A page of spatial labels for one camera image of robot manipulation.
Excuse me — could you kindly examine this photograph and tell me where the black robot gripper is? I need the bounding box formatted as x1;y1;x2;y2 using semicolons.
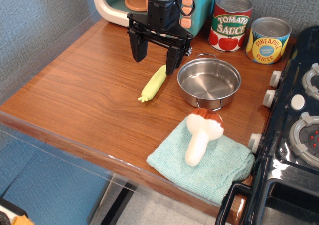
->
127;0;194;75

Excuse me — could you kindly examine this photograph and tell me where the plush mushroom toy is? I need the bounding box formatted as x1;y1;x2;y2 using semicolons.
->
185;108;224;167

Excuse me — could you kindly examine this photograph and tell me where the light teal cloth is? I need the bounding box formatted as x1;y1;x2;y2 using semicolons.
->
147;120;255;205

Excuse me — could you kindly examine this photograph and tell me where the orange plate in microwave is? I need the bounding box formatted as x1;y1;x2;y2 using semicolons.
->
125;0;147;12

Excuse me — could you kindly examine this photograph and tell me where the stainless steel pot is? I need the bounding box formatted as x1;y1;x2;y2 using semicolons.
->
177;54;241;111

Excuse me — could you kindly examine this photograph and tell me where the teal toy microwave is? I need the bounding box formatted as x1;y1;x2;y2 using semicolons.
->
94;0;214;36

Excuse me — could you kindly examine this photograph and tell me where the tomato sauce can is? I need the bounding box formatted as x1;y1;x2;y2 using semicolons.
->
209;0;253;52

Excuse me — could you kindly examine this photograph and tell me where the pineapple slices can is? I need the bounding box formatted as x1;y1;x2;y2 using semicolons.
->
246;17;292;65

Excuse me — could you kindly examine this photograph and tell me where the grey stove knob top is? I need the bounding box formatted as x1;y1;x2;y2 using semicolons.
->
269;70;282;88

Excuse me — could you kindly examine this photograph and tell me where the grey stove knob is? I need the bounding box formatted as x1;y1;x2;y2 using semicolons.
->
269;70;282;88
248;133;262;154
263;90;276;108

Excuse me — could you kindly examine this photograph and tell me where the grey stove knob middle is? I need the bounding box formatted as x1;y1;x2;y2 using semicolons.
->
263;90;276;108

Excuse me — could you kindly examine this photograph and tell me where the grey stove knob bottom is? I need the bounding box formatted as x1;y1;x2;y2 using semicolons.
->
248;133;262;154

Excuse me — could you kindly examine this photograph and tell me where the black toy stove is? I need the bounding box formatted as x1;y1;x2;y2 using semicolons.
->
215;26;319;225

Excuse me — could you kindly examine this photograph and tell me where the black orange object corner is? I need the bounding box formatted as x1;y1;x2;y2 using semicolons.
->
0;198;34;225

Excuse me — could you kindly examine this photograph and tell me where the yellow-green handled spatula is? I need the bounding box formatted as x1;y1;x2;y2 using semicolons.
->
138;64;167;103

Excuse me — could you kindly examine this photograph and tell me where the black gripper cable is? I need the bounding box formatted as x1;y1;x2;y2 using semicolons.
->
175;0;196;18

